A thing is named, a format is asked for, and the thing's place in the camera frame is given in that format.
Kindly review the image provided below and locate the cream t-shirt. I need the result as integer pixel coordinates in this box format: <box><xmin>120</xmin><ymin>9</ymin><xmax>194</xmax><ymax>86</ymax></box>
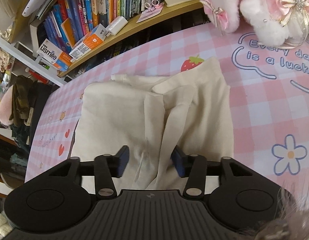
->
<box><xmin>71</xmin><ymin>57</ymin><xmax>234</xmax><ymax>190</ymax></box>

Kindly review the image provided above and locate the olive green bag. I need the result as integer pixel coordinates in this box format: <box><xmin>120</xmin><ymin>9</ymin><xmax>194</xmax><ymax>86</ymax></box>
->
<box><xmin>10</xmin><ymin>75</ymin><xmax>34</xmax><ymax>127</ymax></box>

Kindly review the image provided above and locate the pink checkered desk mat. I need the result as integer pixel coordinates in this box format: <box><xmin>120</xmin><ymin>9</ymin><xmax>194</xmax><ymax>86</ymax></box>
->
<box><xmin>25</xmin><ymin>23</ymin><xmax>309</xmax><ymax>197</ymax></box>

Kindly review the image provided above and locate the usmile white orange box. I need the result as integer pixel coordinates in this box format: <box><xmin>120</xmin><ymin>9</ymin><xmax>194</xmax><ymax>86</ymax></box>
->
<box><xmin>37</xmin><ymin>38</ymin><xmax>71</xmax><ymax>72</ymax></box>

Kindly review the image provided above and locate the white orange toothpaste box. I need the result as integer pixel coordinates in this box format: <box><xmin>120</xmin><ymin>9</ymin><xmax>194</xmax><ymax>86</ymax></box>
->
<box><xmin>69</xmin><ymin>24</ymin><xmax>108</xmax><ymax>60</ymax></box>

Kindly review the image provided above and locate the white power adapter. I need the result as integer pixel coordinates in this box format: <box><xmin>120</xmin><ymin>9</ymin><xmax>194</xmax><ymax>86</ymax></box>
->
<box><xmin>106</xmin><ymin>16</ymin><xmax>128</xmax><ymax>36</ymax></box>

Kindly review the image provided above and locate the wooden white bookshelf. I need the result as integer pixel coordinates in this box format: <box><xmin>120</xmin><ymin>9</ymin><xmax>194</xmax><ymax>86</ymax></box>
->
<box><xmin>0</xmin><ymin>0</ymin><xmax>201</xmax><ymax>85</ymax></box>

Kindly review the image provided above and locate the row of leaning books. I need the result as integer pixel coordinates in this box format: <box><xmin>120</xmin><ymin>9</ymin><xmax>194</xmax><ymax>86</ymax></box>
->
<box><xmin>43</xmin><ymin>0</ymin><xmax>166</xmax><ymax>53</ymax></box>

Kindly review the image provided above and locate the pink white plush bunny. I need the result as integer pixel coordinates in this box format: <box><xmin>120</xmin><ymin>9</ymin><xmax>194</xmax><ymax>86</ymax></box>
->
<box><xmin>200</xmin><ymin>0</ymin><xmax>309</xmax><ymax>48</ymax></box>

